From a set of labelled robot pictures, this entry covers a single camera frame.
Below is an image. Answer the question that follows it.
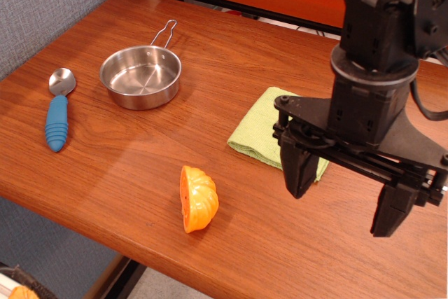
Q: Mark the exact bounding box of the orange object bottom left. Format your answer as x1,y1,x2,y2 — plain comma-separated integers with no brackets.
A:
8,286,39,299

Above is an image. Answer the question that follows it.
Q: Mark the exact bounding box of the spoon with blue handle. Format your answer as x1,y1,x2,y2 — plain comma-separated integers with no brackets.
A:
45,68,76,153

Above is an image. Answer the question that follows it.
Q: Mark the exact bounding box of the orange plastic half fruit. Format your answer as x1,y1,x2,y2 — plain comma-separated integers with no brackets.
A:
179,165,219,233

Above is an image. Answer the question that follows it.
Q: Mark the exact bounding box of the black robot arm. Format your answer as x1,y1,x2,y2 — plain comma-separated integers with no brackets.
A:
274,0,447,237

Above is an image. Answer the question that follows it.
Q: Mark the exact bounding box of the green cloth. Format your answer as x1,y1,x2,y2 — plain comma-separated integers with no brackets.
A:
227,86,330,183

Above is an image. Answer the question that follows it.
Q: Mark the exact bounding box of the small steel pan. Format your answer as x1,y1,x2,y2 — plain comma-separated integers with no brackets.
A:
99,19,182,111

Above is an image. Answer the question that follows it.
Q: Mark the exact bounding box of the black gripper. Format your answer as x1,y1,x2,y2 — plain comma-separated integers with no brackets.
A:
274,47,447,237

